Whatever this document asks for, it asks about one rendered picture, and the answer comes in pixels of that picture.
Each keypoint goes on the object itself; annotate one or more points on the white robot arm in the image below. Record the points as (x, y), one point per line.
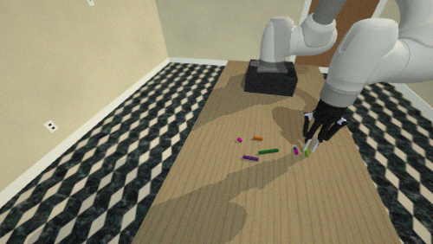
(373, 50)

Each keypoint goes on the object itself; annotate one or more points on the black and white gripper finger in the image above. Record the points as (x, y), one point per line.
(329, 133)
(308, 134)

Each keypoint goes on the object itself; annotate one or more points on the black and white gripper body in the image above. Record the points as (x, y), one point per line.
(327, 111)

